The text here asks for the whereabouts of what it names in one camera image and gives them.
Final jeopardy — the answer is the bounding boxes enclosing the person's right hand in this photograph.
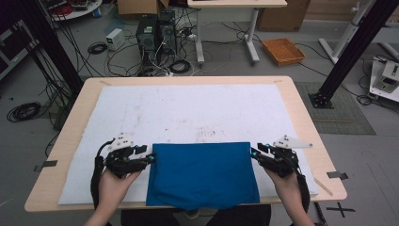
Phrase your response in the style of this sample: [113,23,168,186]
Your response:
[264,167,305,212]

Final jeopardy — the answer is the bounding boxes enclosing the white machine on base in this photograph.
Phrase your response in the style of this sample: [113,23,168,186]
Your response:
[369,56,399,103]

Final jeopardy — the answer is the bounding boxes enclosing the small coiled black cable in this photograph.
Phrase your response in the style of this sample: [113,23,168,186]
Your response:
[87,41,108,56]

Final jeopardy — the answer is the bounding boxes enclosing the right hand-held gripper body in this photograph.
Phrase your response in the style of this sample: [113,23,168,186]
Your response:
[259,134,314,179]

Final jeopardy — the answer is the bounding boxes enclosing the white table mat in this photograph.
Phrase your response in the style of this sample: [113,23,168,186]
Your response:
[57,83,319,205]

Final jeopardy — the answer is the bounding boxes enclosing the person's legs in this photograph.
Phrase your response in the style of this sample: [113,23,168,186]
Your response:
[121,204,273,226]

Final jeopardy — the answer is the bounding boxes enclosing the black tape cross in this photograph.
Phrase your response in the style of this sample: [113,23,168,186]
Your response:
[326,202,357,218]

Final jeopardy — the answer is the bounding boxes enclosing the round white table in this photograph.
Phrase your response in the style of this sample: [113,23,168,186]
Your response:
[40,0,104,22]

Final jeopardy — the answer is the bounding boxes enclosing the small white box device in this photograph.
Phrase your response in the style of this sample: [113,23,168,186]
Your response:
[105,27,126,51]

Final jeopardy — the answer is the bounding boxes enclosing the orange tray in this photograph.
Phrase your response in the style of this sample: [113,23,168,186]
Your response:
[262,37,307,67]

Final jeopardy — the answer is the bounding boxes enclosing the grey floor mat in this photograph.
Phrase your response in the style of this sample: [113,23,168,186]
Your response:
[295,82,376,136]

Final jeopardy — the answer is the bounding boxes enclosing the black metal frame post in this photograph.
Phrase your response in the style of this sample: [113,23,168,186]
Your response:
[15,0,84,95]
[309,0,399,109]

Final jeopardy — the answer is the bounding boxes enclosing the thin wooden stick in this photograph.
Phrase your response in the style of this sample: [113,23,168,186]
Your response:
[313,177,334,197]

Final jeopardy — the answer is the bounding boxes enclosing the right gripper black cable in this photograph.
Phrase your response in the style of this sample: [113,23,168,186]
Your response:
[290,153,329,226]

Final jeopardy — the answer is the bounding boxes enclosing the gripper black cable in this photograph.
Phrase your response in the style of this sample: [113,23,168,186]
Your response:
[290,153,329,226]
[90,139,115,210]

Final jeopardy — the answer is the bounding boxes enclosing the person's left hand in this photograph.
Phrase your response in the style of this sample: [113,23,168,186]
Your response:
[98,169,142,215]

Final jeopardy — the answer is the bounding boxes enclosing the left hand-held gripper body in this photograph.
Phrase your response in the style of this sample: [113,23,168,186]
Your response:
[104,132,149,180]

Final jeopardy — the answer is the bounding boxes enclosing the white metal stand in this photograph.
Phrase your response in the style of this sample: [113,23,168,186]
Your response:
[318,0,377,65]

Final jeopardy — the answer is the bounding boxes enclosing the large coiled black cable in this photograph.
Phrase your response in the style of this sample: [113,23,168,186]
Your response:
[7,102,42,123]

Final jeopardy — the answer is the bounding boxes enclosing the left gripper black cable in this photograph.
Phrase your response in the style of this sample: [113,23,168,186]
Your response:
[90,139,115,210]

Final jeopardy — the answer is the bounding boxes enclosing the grey tape strip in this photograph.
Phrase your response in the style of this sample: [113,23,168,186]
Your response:
[327,170,349,181]
[33,159,58,172]

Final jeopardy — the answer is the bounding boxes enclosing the blue t-shirt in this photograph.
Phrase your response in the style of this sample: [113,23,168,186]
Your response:
[145,141,261,212]

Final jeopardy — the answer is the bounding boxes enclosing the large closed cardboard box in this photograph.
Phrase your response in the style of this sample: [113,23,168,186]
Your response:
[257,0,311,32]

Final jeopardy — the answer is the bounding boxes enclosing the white desk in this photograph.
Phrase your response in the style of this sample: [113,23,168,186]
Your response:
[186,0,288,65]

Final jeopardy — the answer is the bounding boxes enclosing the black computer tower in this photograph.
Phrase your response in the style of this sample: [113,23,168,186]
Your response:
[156,10,178,64]
[136,14,158,69]

